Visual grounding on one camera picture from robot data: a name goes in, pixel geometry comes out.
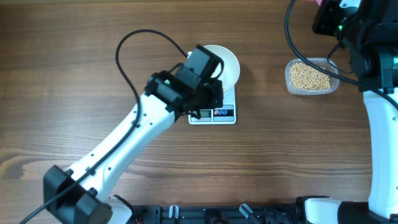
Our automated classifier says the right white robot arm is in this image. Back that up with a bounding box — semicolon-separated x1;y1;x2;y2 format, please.
297;1;397;223

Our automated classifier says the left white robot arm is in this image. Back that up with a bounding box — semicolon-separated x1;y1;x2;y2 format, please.
44;45;224;223

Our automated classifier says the white bowl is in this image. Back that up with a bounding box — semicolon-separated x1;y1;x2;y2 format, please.
205;45;241;94

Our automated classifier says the white digital kitchen scale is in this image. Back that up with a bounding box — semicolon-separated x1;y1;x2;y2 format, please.
188;87;237;125

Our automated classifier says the clear container of soybeans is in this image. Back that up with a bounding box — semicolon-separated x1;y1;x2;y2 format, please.
285;58;340;95

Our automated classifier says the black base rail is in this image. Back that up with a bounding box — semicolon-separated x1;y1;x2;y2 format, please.
129;203;304;224

